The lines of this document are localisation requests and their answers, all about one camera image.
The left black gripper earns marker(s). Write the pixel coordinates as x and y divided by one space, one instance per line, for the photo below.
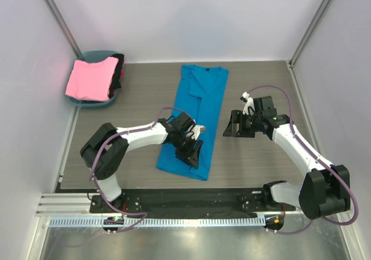
187 149

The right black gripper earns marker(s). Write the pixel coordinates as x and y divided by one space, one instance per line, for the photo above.
239 124

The blue t shirt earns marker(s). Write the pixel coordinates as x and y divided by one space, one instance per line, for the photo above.
200 94

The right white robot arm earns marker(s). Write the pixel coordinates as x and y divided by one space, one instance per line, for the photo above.
324 190

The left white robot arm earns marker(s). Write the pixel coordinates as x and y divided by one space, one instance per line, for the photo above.
105 150

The black and red folded clothes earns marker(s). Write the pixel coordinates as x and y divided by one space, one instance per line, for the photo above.
115 83

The pink folded t shirt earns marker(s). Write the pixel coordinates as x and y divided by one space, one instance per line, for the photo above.
91 81

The teal plastic basin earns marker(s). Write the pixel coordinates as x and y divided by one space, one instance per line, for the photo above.
94 57

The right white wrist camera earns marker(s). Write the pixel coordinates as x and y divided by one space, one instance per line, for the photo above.
248 101

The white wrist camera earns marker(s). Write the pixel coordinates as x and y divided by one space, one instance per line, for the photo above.
248 101
196 131

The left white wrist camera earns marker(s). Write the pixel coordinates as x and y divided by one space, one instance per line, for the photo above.
196 131

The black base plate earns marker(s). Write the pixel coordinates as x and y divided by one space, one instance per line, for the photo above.
204 203

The aluminium frame rail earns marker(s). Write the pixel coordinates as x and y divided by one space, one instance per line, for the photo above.
75 203

